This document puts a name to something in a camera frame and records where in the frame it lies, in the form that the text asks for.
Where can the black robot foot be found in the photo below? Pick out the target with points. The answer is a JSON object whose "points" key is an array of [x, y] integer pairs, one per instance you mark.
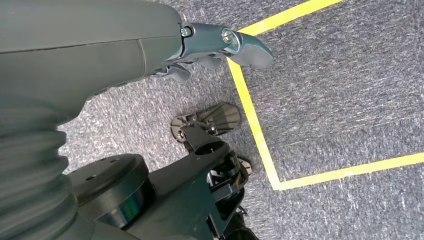
{"points": [[222, 117], [246, 165]]}

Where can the yellow floor tape square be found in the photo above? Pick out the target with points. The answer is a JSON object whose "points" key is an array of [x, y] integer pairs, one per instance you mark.
{"points": [[250, 116]]}

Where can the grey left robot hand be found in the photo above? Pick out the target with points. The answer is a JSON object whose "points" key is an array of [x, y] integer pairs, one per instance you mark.
{"points": [[82, 49]]}

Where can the black robot leg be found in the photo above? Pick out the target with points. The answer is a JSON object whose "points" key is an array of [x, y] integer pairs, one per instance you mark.
{"points": [[179, 198]]}

